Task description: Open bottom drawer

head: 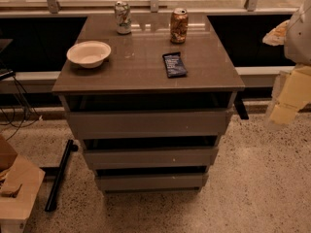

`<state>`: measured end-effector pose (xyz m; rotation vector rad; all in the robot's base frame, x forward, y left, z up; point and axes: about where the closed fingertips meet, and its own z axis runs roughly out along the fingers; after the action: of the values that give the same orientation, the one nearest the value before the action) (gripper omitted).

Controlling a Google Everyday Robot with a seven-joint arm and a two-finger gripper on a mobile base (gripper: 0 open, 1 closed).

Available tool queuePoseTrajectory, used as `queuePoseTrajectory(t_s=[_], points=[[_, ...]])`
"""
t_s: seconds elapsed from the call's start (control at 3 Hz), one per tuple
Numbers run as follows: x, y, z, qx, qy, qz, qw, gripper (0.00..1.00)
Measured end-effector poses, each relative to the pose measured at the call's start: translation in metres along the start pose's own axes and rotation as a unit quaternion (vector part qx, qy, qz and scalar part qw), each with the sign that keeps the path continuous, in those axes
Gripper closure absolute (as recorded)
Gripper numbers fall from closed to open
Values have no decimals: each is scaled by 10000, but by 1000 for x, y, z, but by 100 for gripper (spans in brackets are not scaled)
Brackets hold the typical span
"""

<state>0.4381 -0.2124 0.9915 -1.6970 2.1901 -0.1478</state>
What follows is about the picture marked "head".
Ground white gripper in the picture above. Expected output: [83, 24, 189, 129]
[262, 20, 311, 125]

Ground grey bottom drawer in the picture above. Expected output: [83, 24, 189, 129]
[95, 173, 208, 191]

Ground grey drawer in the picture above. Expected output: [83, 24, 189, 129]
[67, 110, 233, 140]
[95, 173, 208, 191]
[84, 148, 218, 170]

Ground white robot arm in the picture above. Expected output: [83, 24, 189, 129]
[262, 0, 311, 128]

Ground grey middle drawer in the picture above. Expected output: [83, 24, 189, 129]
[84, 148, 218, 170]

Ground grey drawer cabinet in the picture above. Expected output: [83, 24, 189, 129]
[52, 13, 244, 178]

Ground grey top drawer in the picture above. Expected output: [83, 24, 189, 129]
[67, 110, 233, 140]

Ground black bar behind cabinet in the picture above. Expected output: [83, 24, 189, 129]
[234, 93, 249, 120]

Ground dark blue snack packet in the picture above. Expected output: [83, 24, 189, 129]
[162, 52, 188, 78]

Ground orange soda can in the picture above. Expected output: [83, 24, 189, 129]
[170, 8, 189, 44]

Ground white green soda can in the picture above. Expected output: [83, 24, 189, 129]
[115, 1, 131, 35]

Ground white paper bowl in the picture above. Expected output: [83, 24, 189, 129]
[66, 41, 111, 69]

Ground black metal floor bar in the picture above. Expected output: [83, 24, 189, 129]
[45, 140, 78, 212]

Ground cardboard box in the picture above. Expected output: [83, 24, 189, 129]
[0, 136, 45, 233]

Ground black cables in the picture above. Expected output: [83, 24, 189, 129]
[0, 58, 43, 141]

